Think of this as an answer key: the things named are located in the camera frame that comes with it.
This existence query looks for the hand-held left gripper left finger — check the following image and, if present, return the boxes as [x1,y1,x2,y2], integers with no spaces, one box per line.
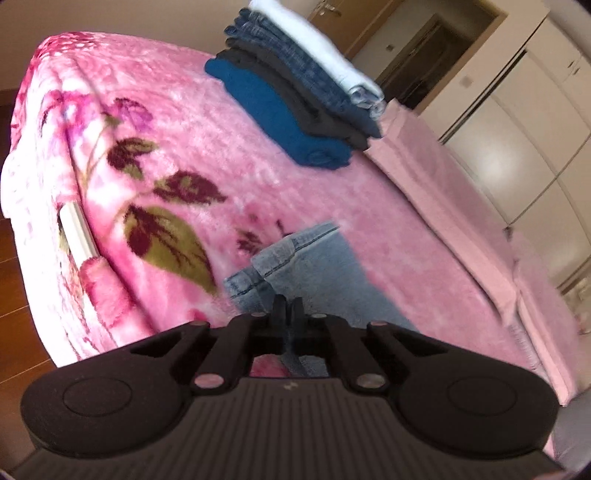
[130,294,288,395]

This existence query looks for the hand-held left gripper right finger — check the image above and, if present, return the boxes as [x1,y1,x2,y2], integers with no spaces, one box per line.
[288,298,448,395]

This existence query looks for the light blue jeans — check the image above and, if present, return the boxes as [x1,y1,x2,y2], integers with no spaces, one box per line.
[224,222,419,377]

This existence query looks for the pink floral blanket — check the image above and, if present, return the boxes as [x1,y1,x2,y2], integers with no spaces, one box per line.
[0,31,578,407]

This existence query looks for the folded pink quilt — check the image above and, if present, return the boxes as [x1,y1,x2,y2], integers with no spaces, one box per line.
[365,99,578,407]

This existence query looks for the folded black garment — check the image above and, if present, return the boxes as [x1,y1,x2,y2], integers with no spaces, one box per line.
[216,38,370,151]

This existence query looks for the white blanket label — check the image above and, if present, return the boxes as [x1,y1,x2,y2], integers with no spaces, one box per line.
[59,202,100,265]

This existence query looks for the folded dark blue jeans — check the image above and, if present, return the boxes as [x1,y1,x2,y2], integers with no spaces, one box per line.
[224,8,384,139]

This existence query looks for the folded white garment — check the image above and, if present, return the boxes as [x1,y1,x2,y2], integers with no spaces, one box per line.
[248,0,386,109]

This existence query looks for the white wardrobe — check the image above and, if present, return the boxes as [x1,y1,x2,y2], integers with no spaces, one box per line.
[418,0,591,287]

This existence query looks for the wooden door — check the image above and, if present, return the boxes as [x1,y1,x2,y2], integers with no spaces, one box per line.
[307,0,407,61]

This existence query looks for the wooden door frame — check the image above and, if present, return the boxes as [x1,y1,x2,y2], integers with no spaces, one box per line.
[376,0,509,116]

